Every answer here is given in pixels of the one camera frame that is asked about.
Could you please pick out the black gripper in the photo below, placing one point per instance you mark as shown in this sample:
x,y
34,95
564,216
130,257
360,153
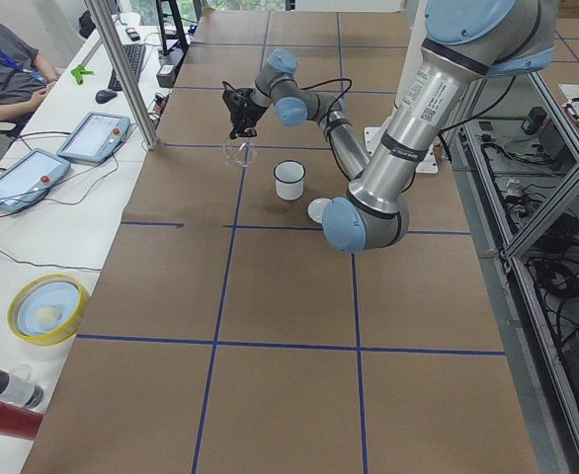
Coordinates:
x,y
248,115

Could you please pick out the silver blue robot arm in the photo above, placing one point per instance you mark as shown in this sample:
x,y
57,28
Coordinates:
x,y
465,41

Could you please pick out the white enamel mug blue rim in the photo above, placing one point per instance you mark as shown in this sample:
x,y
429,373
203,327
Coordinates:
x,y
289,180

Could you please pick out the black computer box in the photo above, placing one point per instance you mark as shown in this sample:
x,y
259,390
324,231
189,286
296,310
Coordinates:
x,y
169,67

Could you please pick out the white ceramic lid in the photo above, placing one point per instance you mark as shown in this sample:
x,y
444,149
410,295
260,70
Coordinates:
x,y
316,209

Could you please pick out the far blue teach pendant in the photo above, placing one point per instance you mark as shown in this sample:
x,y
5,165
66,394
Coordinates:
x,y
95,138

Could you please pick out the blue teach pendant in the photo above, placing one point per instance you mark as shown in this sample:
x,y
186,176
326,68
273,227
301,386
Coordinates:
x,y
95,138
30,179

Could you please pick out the black computer mouse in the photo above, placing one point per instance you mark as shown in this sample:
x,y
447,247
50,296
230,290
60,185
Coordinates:
x,y
105,95

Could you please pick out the green plastic clip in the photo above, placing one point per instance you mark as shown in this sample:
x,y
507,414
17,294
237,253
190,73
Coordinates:
x,y
79,73

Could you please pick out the near blue teach pendant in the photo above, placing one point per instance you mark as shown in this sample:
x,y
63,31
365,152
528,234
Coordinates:
x,y
30,179

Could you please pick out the seated person grey shirt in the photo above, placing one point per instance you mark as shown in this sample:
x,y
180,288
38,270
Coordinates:
x,y
26,78

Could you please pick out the yellow tape roll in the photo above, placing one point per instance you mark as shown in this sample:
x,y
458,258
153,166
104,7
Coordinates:
x,y
48,310

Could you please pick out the clear plastic bottle black cap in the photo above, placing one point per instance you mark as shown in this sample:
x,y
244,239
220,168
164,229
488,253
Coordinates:
x,y
18,391

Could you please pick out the red bottle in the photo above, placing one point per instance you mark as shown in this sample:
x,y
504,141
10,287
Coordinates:
x,y
19,422

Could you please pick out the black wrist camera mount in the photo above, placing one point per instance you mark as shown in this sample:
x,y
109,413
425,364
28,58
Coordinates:
x,y
237,100

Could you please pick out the aluminium frame post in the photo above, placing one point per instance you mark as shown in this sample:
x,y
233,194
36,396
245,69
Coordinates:
x,y
115,51

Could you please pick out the aluminium side frame rack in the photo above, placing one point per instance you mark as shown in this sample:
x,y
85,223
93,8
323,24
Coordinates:
x,y
515,152

